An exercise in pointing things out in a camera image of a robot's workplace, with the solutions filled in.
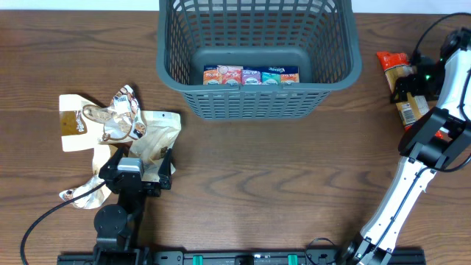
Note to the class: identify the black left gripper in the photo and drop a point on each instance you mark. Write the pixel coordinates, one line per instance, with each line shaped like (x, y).
(154, 189)

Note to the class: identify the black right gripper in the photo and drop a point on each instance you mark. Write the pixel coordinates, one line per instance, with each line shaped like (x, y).
(415, 80)

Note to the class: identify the orange pasta bag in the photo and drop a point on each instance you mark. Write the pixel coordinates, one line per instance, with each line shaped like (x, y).
(397, 65)

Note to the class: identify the multicolour tissue pack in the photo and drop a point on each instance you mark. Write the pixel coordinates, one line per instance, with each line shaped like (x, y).
(245, 75)

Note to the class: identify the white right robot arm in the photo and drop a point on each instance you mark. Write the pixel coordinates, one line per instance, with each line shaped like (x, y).
(435, 102)

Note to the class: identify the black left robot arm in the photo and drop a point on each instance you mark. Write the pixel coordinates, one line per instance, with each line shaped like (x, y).
(117, 225)

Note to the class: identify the brown white bottom snack bag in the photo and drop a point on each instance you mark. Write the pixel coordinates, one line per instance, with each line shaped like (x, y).
(101, 154)

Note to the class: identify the beige crumpled snack pouch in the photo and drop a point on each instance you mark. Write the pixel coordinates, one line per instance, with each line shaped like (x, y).
(162, 131)

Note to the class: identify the clear cookie snack bag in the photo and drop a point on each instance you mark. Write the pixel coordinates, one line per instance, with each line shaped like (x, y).
(122, 121)

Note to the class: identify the beige pantry snack pouch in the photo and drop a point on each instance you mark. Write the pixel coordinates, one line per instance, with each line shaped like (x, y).
(84, 124)

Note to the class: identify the grey plastic basket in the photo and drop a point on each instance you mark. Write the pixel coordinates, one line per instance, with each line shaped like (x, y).
(318, 37)

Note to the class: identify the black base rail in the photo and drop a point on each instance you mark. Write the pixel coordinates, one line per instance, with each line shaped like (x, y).
(239, 257)

